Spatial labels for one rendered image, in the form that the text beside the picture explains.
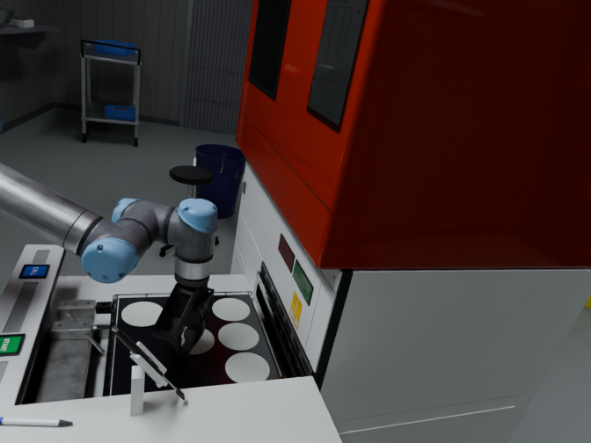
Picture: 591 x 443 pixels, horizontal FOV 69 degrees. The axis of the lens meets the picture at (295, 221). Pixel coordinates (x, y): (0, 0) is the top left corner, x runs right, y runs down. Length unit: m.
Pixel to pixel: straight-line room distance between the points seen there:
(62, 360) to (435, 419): 0.89
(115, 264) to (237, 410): 0.34
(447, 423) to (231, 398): 0.63
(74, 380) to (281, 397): 0.43
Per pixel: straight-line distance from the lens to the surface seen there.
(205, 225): 0.82
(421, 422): 1.22
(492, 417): 1.39
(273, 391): 0.89
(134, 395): 0.81
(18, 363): 0.97
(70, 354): 1.09
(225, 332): 1.10
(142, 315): 1.14
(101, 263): 0.74
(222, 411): 0.85
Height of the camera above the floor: 1.60
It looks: 24 degrees down
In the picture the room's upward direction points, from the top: 11 degrees clockwise
